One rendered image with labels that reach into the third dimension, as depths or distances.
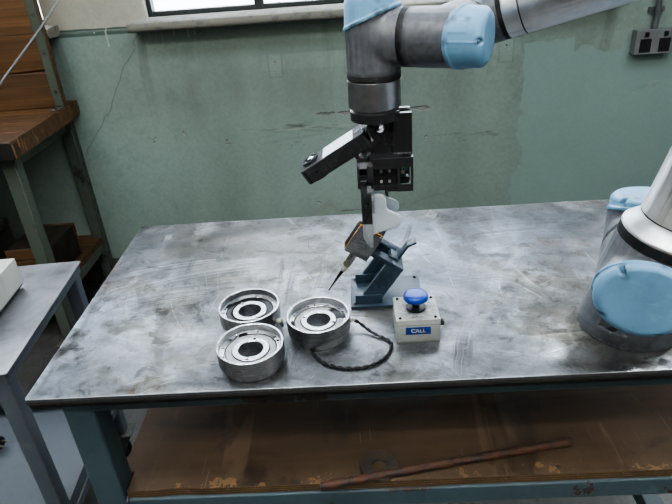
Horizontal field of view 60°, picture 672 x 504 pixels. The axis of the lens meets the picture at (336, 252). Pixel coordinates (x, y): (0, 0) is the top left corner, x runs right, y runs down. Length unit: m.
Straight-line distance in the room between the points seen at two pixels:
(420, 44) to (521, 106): 1.84
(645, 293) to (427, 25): 0.42
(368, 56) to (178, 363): 0.55
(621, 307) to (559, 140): 1.92
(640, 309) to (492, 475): 0.44
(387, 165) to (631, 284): 0.35
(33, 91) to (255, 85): 0.86
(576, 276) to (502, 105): 1.49
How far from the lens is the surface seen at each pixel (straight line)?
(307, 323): 0.97
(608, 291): 0.80
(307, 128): 2.52
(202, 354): 0.99
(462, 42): 0.76
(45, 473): 1.51
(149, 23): 2.44
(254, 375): 0.90
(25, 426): 1.42
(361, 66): 0.81
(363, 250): 0.93
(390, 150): 0.86
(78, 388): 1.01
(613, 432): 1.23
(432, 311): 0.96
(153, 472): 1.19
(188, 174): 2.66
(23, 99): 2.67
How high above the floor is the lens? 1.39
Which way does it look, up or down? 28 degrees down
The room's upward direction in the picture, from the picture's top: 4 degrees counter-clockwise
